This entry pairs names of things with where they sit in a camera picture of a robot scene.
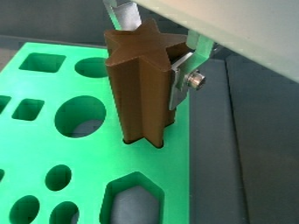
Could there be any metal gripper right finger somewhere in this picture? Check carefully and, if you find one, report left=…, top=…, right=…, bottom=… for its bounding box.
left=169, top=30, right=213, bottom=110

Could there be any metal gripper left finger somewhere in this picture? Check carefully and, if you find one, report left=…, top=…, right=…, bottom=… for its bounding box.
left=103, top=0, right=141, bottom=31

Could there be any brown star-shaped block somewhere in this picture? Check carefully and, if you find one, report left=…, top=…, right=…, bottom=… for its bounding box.
left=104, top=19, right=188, bottom=148

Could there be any green foam shape board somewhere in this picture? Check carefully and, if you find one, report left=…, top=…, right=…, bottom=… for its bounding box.
left=0, top=43, right=189, bottom=224

